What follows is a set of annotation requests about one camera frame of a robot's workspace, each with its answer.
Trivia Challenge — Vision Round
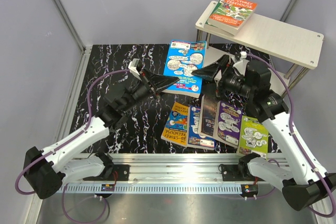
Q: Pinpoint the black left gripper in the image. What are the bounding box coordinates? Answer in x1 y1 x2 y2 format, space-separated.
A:
121 68 180 113

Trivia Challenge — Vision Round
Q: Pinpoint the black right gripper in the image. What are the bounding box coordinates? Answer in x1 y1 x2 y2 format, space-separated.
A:
192 55 255 101

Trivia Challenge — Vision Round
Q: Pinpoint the blue 26-storey treehouse book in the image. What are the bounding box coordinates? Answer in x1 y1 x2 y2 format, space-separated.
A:
163 40 207 98

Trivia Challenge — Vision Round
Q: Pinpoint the green 104-storey treehouse book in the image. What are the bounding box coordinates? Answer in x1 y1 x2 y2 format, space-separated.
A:
206 0 238 35

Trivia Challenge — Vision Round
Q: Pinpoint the dark tale of two cities book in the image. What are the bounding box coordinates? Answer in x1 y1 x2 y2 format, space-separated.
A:
198 95 218 138

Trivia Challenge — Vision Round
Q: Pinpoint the orange 78-storey treehouse book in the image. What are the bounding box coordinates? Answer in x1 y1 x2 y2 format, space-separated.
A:
208 0 258 33

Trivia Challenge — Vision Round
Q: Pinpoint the purple treehouse book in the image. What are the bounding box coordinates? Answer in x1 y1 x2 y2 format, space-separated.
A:
213 101 243 148

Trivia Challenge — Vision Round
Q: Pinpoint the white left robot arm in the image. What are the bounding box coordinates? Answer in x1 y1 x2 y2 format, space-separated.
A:
23 69 179 199

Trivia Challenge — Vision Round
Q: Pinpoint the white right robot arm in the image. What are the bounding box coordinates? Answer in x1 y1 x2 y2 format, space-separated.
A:
192 54 335 218

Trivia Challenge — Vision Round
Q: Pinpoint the yellow 39-storey treehouse book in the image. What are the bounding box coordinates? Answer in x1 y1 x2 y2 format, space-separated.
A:
161 102 188 147

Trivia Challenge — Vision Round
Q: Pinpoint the black marble pattern mat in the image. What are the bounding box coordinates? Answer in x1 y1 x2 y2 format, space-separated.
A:
70 44 300 154

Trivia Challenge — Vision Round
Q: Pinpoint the dark blue treehouse book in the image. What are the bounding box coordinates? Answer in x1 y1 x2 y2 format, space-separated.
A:
187 106 216 151

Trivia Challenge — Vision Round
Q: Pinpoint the lime green treehouse book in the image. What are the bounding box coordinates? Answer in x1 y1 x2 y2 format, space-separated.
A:
236 116 269 159

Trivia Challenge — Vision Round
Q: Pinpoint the white two-tier shelf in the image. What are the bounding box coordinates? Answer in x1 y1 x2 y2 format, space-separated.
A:
195 1 324 90

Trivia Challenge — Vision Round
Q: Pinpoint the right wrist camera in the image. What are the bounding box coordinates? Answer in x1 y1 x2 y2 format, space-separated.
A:
230 51 248 73

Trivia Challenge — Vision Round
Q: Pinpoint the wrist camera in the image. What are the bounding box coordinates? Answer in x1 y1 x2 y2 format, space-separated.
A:
230 51 248 73
128 58 143 79

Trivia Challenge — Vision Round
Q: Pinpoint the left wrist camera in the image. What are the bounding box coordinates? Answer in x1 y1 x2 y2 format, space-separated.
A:
128 58 143 79

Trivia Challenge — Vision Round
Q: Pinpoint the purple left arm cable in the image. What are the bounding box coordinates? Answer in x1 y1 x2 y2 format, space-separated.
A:
15 68 132 223

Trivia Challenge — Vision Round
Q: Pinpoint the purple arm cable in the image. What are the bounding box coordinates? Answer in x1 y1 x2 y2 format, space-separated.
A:
244 52 336 218
15 68 132 223

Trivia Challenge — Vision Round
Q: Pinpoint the aluminium mounting rail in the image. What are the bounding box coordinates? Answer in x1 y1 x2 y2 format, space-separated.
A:
34 153 320 186

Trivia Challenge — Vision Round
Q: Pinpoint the white slotted cable duct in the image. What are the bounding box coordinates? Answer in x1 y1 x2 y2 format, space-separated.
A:
65 183 242 195

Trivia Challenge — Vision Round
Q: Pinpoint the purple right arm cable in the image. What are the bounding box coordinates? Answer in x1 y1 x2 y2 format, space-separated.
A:
244 52 336 218

